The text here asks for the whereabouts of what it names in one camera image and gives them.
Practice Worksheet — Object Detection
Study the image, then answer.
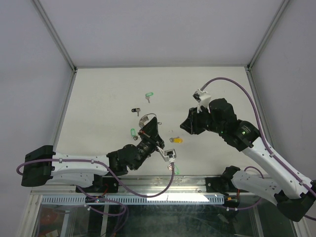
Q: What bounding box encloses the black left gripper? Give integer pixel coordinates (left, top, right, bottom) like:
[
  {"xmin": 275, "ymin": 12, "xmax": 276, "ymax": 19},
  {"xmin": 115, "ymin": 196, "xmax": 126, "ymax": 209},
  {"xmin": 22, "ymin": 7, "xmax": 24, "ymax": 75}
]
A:
[{"xmin": 133, "ymin": 118, "xmax": 164, "ymax": 171}]

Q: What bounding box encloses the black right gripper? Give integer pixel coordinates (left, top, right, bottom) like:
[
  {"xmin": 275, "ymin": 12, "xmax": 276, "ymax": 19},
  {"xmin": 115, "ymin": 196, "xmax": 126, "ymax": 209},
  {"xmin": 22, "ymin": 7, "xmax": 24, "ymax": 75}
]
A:
[{"xmin": 180, "ymin": 104, "xmax": 225, "ymax": 135}]

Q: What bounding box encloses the bunch of silver keys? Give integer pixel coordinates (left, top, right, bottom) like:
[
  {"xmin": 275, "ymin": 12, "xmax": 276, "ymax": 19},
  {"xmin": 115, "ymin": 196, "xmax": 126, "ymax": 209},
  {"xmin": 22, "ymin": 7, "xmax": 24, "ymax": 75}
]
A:
[{"xmin": 139, "ymin": 115, "xmax": 149, "ymax": 128}]

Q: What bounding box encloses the green key tag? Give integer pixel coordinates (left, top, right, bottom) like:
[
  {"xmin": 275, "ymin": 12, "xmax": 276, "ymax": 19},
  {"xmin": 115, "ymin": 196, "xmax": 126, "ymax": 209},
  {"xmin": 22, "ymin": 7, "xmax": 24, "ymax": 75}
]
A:
[
  {"xmin": 174, "ymin": 165, "xmax": 180, "ymax": 175},
  {"xmin": 130, "ymin": 128, "xmax": 136, "ymax": 137},
  {"xmin": 145, "ymin": 92, "xmax": 154, "ymax": 97}
]

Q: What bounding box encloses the large metal keyring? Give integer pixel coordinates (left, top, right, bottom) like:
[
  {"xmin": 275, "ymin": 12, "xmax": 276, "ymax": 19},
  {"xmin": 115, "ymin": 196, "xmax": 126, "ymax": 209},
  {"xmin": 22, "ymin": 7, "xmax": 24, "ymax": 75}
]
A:
[{"xmin": 143, "ymin": 113, "xmax": 162, "ymax": 125}]

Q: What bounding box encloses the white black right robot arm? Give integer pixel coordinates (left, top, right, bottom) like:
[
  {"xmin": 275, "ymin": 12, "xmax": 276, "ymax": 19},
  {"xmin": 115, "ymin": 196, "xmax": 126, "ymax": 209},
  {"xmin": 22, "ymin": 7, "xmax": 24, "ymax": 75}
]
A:
[{"xmin": 180, "ymin": 98, "xmax": 316, "ymax": 222}]

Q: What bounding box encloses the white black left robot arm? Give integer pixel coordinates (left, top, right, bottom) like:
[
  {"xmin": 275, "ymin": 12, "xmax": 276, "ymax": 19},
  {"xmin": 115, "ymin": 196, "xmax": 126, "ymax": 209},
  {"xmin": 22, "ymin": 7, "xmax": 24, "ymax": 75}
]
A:
[{"xmin": 17, "ymin": 117, "xmax": 164, "ymax": 192}]

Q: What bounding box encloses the yellow key tag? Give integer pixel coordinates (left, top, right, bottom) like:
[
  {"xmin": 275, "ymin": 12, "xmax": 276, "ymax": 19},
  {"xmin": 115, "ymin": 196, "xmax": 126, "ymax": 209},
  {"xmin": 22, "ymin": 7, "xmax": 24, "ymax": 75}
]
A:
[{"xmin": 173, "ymin": 138, "xmax": 183, "ymax": 143}]

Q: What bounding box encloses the silver key on black tag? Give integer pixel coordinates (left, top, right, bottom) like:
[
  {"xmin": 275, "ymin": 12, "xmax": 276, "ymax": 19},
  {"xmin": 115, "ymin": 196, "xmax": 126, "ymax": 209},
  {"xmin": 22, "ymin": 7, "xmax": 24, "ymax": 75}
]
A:
[{"xmin": 136, "ymin": 108, "xmax": 141, "ymax": 116}]

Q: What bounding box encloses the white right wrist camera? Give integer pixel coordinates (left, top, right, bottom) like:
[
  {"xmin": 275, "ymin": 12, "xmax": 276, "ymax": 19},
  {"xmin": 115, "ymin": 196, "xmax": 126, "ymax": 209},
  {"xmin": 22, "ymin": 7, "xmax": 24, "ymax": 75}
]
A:
[{"xmin": 193, "ymin": 89, "xmax": 211, "ymax": 113}]

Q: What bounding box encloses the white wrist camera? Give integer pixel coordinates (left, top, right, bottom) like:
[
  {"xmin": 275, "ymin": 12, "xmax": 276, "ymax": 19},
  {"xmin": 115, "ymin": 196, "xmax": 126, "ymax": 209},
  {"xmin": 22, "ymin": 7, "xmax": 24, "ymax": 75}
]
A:
[
  {"xmin": 157, "ymin": 147, "xmax": 177, "ymax": 163},
  {"xmin": 193, "ymin": 89, "xmax": 211, "ymax": 113}
]

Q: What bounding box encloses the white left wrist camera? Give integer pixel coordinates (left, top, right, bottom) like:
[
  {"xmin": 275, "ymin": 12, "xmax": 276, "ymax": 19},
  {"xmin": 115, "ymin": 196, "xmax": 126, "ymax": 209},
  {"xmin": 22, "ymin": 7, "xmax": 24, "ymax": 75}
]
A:
[{"xmin": 157, "ymin": 147, "xmax": 177, "ymax": 163}]

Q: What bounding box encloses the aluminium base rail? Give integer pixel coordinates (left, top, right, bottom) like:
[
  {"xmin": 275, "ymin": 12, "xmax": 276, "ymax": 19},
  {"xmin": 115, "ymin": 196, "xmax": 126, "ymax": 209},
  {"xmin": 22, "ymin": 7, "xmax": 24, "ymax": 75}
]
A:
[{"xmin": 116, "ymin": 175, "xmax": 219, "ymax": 195}]

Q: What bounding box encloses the white slotted cable duct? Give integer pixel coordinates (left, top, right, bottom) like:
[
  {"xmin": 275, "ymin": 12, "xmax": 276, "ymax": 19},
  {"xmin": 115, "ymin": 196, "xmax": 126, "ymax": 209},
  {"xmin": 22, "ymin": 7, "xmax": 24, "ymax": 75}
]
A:
[{"xmin": 41, "ymin": 193, "xmax": 225, "ymax": 205}]

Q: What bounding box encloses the aluminium frame left post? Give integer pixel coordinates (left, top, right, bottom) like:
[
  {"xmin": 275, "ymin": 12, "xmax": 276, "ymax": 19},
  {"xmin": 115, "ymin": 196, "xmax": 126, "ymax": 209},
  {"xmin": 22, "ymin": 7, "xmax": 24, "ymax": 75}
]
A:
[{"xmin": 31, "ymin": 0, "xmax": 77, "ymax": 73}]

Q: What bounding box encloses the aluminium frame post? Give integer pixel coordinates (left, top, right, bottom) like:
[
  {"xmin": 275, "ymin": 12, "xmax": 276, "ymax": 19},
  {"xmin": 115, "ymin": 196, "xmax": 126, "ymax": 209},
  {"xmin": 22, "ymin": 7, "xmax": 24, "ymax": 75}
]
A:
[
  {"xmin": 246, "ymin": 0, "xmax": 292, "ymax": 71},
  {"xmin": 31, "ymin": 0, "xmax": 77, "ymax": 73}
]

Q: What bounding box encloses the aluminium frame right post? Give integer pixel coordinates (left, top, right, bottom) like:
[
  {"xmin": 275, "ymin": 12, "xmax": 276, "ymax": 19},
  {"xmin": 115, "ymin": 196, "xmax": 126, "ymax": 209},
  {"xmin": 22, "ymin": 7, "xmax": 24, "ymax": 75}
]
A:
[{"xmin": 246, "ymin": 0, "xmax": 292, "ymax": 71}]

